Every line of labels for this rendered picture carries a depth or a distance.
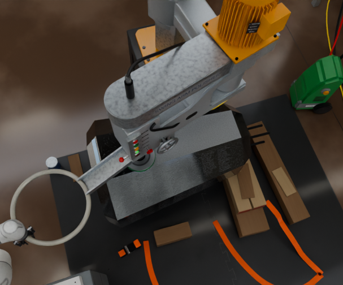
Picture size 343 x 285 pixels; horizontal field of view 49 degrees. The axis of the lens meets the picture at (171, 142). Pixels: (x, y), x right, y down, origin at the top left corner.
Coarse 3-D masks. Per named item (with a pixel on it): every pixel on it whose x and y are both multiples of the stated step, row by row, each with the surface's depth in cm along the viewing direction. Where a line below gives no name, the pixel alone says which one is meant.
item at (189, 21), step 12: (156, 0) 231; (168, 0) 225; (192, 0) 226; (204, 0) 227; (156, 12) 241; (168, 12) 235; (180, 12) 225; (192, 12) 223; (204, 12) 223; (168, 24) 245; (180, 24) 231; (192, 24) 220; (192, 36) 225
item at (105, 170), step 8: (112, 152) 238; (120, 152) 241; (104, 160) 238; (112, 160) 241; (128, 160) 239; (96, 168) 240; (104, 168) 241; (112, 168) 240; (120, 168) 235; (80, 176) 239; (88, 176) 242; (96, 176) 241; (104, 176) 240; (112, 176) 238; (88, 184) 241; (96, 184) 240; (88, 192) 235
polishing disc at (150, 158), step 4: (152, 152) 255; (148, 156) 254; (152, 156) 254; (144, 160) 253; (148, 160) 253; (152, 160) 253; (132, 164) 252; (136, 164) 252; (140, 164) 252; (144, 164) 252; (148, 164) 252; (132, 168) 251; (136, 168) 251; (140, 168) 251; (144, 168) 251
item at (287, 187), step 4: (280, 168) 329; (272, 172) 327; (276, 172) 327; (280, 172) 327; (284, 172) 328; (276, 176) 326; (280, 176) 326; (284, 176) 326; (280, 180) 325; (284, 180) 325; (288, 180) 325; (280, 184) 323; (284, 184) 324; (288, 184) 324; (284, 188) 322; (288, 188) 322; (292, 188) 322; (284, 192) 321; (288, 192) 321; (292, 192) 321
